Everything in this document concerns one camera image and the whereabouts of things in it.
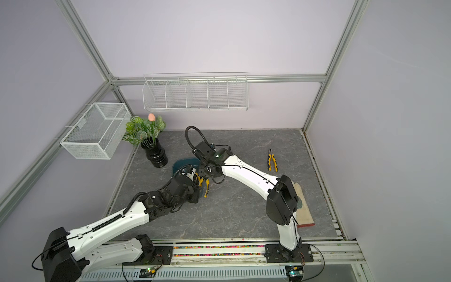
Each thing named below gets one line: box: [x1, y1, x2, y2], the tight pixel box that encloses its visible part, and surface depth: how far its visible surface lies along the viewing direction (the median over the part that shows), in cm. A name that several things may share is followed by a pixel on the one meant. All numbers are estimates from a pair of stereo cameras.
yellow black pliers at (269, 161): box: [267, 147, 279, 173], surface depth 107 cm
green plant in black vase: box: [122, 112, 168, 169], surface depth 89 cm
